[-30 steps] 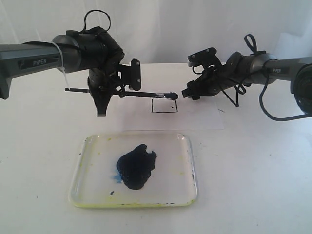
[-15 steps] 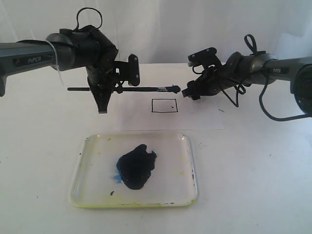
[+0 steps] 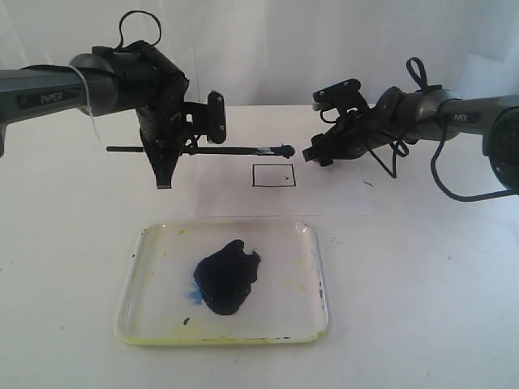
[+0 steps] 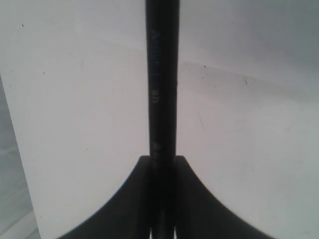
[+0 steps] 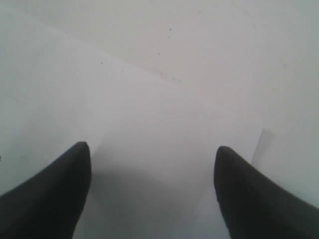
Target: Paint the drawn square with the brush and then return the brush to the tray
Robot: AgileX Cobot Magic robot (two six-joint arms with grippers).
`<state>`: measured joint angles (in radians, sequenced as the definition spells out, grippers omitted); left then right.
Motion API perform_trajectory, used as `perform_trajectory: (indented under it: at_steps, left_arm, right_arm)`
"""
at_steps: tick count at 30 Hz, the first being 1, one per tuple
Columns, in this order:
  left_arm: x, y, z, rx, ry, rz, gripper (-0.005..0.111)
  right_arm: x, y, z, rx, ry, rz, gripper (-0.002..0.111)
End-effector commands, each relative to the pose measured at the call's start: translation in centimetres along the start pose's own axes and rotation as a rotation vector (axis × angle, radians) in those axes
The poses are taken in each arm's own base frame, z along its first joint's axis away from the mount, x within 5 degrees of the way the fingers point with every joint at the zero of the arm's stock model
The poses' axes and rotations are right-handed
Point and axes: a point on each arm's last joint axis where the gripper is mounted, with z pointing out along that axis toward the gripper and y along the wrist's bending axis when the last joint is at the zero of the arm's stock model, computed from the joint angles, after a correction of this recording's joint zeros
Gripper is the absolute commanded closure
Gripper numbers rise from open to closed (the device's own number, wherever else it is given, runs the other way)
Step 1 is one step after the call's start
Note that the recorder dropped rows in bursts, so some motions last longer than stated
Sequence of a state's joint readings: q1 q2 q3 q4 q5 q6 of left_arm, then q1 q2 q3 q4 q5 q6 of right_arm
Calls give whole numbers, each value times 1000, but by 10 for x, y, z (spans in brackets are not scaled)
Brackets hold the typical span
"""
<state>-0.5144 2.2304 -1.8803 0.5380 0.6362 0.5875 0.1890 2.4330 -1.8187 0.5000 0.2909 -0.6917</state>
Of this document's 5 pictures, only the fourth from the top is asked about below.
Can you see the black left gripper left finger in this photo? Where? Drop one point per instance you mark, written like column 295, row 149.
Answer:
column 127, row 214

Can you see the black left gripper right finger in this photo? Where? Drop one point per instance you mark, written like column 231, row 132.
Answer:
column 199, row 215

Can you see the black paintbrush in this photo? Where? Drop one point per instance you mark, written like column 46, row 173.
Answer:
column 162, row 31

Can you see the white backdrop curtain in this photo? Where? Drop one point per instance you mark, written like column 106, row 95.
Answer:
column 17, row 219

